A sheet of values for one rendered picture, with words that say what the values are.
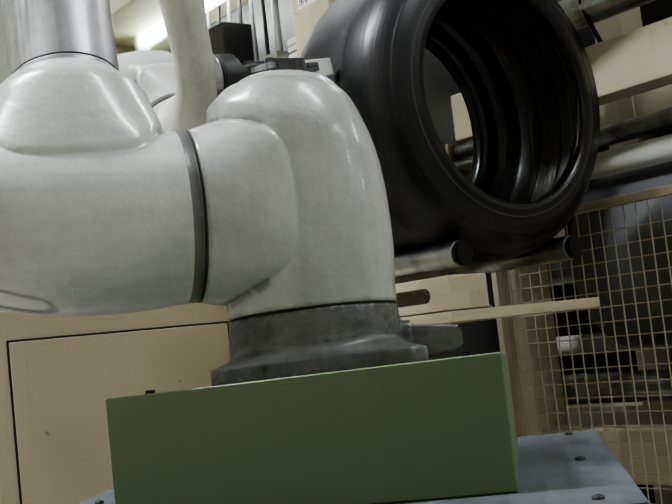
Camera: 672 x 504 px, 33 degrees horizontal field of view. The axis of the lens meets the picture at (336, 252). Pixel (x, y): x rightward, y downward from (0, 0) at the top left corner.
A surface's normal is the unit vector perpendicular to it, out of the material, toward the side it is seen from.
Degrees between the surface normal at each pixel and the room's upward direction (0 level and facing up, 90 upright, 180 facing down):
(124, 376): 90
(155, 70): 62
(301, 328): 83
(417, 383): 90
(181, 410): 90
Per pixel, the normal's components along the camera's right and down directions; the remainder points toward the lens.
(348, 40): -0.79, -0.30
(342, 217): 0.46, -0.15
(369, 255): 0.69, -0.12
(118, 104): 0.51, -0.58
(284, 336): -0.31, -0.17
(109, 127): 0.34, -0.56
